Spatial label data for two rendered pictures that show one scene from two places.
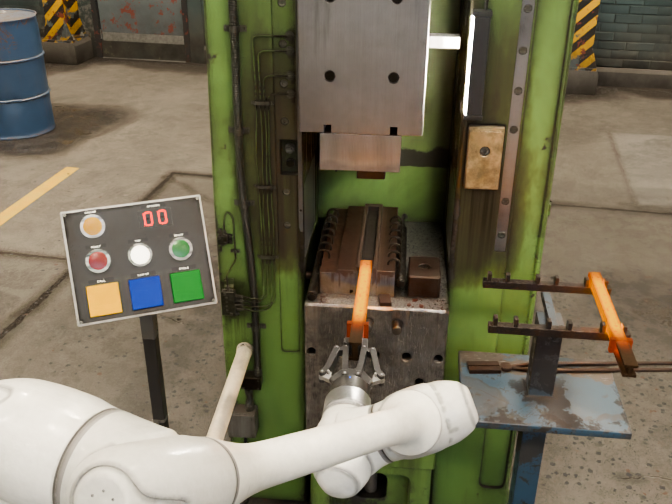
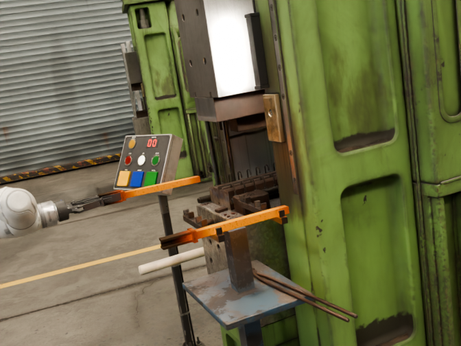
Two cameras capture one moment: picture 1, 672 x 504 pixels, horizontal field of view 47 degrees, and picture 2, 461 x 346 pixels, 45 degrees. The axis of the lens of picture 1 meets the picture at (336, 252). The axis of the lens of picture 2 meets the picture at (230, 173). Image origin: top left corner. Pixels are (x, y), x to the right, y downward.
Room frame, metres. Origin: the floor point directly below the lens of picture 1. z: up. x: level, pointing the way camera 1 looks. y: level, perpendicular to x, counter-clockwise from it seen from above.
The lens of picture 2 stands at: (0.79, -2.05, 1.50)
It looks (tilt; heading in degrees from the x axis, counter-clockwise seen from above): 12 degrees down; 62
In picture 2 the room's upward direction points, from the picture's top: 9 degrees counter-clockwise
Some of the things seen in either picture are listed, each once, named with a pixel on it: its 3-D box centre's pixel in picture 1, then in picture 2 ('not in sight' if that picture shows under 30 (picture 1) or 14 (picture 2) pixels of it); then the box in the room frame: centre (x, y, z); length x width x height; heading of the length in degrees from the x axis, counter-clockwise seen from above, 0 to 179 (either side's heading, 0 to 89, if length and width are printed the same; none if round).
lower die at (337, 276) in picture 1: (361, 245); (263, 184); (2.00, -0.07, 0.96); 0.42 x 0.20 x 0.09; 175
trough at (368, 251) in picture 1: (370, 235); (265, 177); (2.00, -0.10, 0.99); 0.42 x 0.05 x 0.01; 175
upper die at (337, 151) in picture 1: (364, 126); (251, 100); (2.00, -0.07, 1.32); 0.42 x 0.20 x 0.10; 175
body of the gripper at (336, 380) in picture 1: (350, 386); (68, 209); (1.20, -0.03, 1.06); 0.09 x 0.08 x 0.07; 175
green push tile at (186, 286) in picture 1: (186, 286); (151, 180); (1.68, 0.37, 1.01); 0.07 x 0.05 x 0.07; 110
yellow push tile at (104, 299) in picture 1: (104, 299); (124, 178); (1.61, 0.56, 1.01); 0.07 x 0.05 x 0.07; 110
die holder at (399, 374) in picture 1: (377, 322); (280, 245); (2.01, -0.13, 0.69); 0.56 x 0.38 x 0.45; 175
